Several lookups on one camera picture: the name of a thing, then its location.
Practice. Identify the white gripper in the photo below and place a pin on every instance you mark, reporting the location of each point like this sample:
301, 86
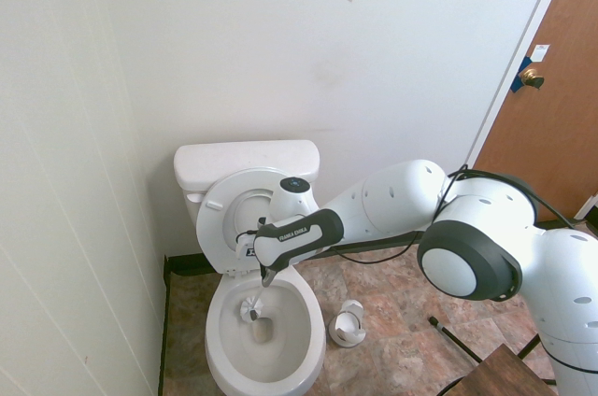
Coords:
246, 246

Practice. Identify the white toilet brush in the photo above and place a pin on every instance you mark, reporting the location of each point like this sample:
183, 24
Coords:
250, 308

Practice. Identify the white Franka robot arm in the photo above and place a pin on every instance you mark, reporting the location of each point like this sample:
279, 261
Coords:
467, 256

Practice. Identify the white toilet seat and lid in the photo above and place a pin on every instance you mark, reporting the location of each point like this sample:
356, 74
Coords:
215, 228

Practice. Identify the white toilet brush holder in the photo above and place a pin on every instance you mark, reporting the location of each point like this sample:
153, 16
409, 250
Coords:
346, 326

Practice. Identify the white toilet bowl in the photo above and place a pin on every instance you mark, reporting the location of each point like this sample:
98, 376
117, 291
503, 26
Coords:
224, 363

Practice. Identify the white toilet tank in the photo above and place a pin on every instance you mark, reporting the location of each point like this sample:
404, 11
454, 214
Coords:
194, 209

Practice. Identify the black baseboard beside toilet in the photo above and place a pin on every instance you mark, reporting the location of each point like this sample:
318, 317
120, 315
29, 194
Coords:
163, 321

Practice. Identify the brown wooden table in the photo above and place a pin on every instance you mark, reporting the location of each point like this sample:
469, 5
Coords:
504, 372

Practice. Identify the blue tape strip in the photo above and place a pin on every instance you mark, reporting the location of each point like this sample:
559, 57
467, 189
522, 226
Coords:
517, 80

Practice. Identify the brown wooden door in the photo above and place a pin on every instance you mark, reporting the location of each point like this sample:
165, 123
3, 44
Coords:
560, 134

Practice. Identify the brass door knob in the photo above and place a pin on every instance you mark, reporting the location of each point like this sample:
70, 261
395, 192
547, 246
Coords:
531, 76

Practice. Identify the white door label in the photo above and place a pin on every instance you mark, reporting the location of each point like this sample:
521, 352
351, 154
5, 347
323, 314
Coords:
540, 53

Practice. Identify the black camera tripod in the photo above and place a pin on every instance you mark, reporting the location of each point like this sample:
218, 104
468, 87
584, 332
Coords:
455, 340

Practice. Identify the white door frame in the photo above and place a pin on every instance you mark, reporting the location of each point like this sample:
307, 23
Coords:
518, 55

